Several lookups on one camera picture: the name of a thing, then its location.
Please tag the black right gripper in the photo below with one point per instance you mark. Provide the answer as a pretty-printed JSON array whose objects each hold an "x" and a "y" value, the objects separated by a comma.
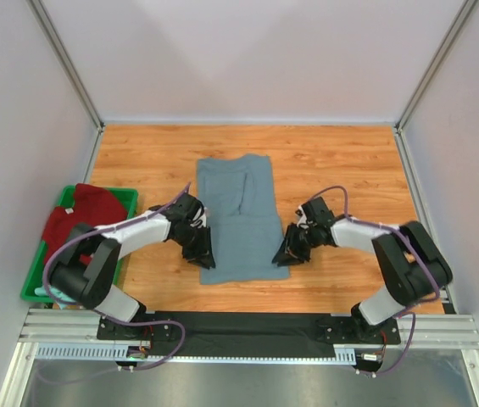
[{"x": 284, "y": 256}]

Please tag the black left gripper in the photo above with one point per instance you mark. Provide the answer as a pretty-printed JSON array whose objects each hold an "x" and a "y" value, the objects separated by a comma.
[{"x": 203, "y": 253}]

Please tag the blue grey t shirt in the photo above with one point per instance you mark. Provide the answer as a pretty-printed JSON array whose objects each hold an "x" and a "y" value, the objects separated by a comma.
[{"x": 246, "y": 230}]

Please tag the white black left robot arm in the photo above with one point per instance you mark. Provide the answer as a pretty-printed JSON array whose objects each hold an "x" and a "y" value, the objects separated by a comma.
[{"x": 83, "y": 268}]

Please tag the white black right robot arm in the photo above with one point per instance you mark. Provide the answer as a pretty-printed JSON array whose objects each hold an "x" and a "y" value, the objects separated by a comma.
[{"x": 413, "y": 268}]

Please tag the black base mat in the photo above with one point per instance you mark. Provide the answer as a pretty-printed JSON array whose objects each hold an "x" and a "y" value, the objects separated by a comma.
[{"x": 252, "y": 335}]

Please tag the red t shirt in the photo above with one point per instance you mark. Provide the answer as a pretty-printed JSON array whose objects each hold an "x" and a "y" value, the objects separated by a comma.
[{"x": 88, "y": 204}]

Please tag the mint green t shirt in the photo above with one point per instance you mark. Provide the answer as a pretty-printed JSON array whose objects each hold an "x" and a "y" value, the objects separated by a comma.
[{"x": 61, "y": 299}]

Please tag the green plastic bin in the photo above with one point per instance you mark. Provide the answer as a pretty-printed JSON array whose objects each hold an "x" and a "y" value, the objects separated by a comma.
[{"x": 35, "y": 273}]

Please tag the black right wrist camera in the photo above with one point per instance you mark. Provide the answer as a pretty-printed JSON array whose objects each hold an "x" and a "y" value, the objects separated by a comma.
[{"x": 314, "y": 213}]

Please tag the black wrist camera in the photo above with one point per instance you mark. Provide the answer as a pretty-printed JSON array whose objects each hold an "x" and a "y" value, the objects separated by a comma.
[
  {"x": 314, "y": 213},
  {"x": 190, "y": 210}
]

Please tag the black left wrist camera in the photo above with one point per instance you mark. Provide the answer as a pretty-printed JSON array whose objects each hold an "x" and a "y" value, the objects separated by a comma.
[{"x": 190, "y": 210}]

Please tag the white slotted cable duct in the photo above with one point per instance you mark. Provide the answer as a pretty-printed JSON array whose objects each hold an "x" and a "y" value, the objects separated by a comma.
[{"x": 124, "y": 353}]

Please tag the aluminium back rail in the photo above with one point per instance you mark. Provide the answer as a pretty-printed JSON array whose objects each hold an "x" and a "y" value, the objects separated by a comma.
[{"x": 390, "y": 123}]

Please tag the aluminium frame rail front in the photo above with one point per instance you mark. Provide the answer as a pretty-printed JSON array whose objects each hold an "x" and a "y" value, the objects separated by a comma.
[{"x": 80, "y": 326}]

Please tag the aluminium frame post right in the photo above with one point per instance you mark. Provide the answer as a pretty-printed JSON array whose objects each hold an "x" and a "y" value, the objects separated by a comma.
[{"x": 451, "y": 36}]

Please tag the aluminium frame post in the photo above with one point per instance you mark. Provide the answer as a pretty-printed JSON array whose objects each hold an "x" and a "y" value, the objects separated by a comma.
[
  {"x": 50, "y": 31},
  {"x": 451, "y": 36}
]

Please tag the aluminium frame post left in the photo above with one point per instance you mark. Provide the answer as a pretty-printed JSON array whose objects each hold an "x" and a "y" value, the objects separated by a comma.
[{"x": 50, "y": 31}]

